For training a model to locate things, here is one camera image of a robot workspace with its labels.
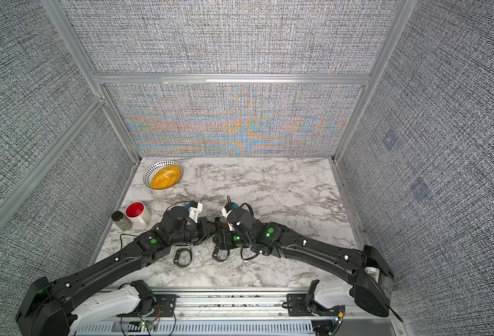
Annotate black chunky watch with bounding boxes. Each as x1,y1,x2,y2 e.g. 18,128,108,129
212,246,230,263
173,247,193,268

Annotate white patterned bowl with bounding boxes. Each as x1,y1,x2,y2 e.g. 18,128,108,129
143,160,184,190

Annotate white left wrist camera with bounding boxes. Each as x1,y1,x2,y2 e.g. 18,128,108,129
185,201,203,223

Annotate small jar black lid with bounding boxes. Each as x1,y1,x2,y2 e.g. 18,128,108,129
110,211,133,232

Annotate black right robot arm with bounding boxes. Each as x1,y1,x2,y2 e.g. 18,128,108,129
216,202,395,317

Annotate aluminium front rail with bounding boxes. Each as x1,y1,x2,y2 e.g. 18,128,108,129
78,287,399,322

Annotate white vented cable duct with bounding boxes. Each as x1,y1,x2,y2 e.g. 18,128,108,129
75,320,316,336

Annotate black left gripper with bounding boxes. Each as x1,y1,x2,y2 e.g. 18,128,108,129
170,217,224,248

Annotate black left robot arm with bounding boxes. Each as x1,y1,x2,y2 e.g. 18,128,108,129
15,205,223,335

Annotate left white arm base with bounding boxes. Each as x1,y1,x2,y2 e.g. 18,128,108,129
68,280,154,335

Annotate right white arm base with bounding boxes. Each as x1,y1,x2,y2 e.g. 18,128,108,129
304,279,355,316

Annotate orange food in bowl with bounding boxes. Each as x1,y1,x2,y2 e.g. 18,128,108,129
150,165,182,190

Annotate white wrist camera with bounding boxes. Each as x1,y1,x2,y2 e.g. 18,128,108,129
222,202,241,232
185,201,203,223

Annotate wooden watch stand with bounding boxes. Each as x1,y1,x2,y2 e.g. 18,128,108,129
213,217,230,232

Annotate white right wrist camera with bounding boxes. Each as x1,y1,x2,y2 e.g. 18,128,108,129
222,202,241,232

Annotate white mug red inside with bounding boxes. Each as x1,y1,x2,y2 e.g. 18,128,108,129
125,202,151,225

